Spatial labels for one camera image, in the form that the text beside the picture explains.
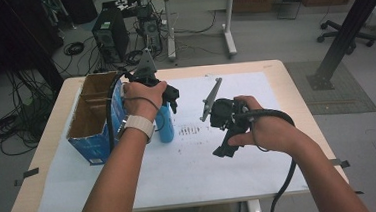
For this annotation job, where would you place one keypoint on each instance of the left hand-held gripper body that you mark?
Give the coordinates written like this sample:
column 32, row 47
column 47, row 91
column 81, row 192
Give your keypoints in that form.
column 146, row 68

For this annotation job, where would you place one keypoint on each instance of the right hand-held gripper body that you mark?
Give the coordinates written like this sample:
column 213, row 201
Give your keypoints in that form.
column 225, row 113

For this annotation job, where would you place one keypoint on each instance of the blue bottle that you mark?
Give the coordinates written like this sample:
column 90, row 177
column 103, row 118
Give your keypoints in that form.
column 165, row 126

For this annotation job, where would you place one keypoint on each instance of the blue cardboard box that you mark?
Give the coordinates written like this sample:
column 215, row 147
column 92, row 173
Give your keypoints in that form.
column 93, row 119

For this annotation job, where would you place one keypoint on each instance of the person's left hand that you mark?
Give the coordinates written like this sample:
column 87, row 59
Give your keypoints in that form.
column 142, row 99

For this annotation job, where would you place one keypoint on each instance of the person's right hand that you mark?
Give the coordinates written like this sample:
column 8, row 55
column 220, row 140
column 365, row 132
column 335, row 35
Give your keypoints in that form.
column 268, row 130

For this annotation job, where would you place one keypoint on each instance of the white band wristwatch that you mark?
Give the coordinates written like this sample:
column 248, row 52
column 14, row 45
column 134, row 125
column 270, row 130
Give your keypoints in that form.
column 140, row 124

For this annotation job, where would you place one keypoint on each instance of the open computer case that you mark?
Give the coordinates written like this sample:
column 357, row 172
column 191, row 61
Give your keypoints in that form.
column 150, row 30

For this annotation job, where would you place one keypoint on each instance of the white paper sheet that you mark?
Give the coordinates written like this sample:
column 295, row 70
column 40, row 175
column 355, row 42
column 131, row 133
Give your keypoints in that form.
column 187, row 173

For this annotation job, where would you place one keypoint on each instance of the black computer tower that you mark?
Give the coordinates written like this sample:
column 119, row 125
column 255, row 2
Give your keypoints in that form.
column 111, row 36

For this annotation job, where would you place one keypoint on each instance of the white table leg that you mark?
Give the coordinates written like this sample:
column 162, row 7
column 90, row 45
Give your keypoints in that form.
column 255, row 210

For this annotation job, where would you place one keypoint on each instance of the grey floor mat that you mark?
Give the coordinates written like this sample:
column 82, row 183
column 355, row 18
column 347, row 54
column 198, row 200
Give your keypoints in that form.
column 335, row 89

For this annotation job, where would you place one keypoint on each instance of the black tape strip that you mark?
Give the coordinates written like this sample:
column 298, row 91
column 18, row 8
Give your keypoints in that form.
column 27, row 175
column 340, row 163

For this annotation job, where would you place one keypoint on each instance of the dark curtain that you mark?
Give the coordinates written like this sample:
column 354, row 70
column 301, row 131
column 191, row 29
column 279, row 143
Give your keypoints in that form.
column 10, row 34

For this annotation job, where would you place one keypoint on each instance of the black office chair base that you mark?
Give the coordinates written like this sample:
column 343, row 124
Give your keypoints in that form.
column 341, row 33

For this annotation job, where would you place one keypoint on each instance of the black metal post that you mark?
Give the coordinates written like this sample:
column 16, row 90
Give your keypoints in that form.
column 351, row 31

